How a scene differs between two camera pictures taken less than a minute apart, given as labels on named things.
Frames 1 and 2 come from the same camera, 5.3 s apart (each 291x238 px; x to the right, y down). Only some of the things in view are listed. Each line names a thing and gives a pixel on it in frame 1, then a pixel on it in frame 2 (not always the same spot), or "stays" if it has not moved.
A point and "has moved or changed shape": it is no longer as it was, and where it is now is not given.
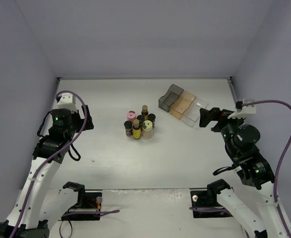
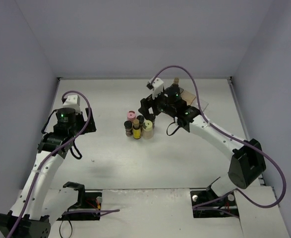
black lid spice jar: x=141 y=118 stays
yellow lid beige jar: x=147 y=130 stays
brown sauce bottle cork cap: x=145 y=110 has moved or changed shape
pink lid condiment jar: x=131 y=115 stays
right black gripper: x=217 y=120 → x=148 y=104
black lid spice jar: x=151 y=117 stays
